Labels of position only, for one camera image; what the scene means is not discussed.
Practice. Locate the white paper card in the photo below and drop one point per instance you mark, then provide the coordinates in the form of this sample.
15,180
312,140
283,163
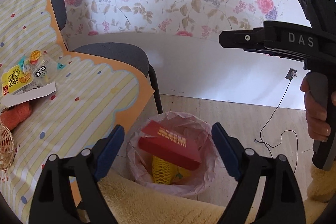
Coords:
10,100

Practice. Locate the beige fuzzy right sleeve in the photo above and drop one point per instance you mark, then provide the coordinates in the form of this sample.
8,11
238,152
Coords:
319,192

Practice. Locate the yellow foam fruit net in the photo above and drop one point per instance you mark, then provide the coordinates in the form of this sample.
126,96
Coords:
166,173

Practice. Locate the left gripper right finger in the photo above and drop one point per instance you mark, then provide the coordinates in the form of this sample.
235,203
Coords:
281,199

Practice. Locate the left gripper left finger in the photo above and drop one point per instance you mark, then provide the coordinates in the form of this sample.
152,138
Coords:
53,201

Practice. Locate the red cardboard box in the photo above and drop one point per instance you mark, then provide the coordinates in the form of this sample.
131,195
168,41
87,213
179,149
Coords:
170,146

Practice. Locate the yellow striped plastic cover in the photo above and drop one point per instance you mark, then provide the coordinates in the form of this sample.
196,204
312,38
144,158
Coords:
92,95

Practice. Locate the pink lined trash bin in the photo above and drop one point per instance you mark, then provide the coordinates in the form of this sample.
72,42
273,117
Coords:
139,162

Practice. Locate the person's right hand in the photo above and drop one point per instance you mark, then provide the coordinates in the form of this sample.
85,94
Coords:
315,114

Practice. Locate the yellow snack wrapper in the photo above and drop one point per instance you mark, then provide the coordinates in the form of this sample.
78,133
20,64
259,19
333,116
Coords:
32,71

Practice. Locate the woven bamboo basket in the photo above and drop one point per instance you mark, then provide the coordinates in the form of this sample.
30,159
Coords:
7,148

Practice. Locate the grey office chair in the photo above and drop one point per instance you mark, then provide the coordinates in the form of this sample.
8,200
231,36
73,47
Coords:
123,52

